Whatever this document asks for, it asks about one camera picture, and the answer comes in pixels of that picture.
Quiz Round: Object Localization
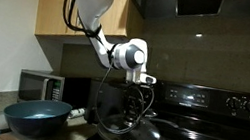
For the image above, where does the dark range hood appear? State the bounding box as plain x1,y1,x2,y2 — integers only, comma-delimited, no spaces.
127,0,250,37

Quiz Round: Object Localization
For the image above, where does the glass pan lid steel knob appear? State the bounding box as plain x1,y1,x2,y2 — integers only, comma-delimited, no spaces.
95,110,165,140

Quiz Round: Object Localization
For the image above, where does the black electric stove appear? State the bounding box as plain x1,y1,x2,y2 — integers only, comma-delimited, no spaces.
69,66,250,140

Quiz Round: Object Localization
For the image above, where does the black countertop appliance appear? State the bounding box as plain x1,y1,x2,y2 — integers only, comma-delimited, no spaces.
83,78,129,130

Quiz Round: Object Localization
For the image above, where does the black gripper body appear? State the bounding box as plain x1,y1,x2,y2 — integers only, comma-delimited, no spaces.
123,81,148,112

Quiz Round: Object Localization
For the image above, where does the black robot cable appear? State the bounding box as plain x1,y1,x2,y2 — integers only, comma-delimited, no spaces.
44,0,171,140

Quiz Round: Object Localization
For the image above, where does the blue bowl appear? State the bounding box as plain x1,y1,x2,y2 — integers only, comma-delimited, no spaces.
0,92,74,140

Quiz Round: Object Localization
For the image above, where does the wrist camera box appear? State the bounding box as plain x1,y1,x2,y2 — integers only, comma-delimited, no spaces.
138,71,159,87

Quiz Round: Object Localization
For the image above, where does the silver microwave oven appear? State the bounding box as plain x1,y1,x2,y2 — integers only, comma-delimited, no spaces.
16,67,93,113

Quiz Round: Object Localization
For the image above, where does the wooden wall cabinet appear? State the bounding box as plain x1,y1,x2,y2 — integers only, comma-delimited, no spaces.
32,0,149,52

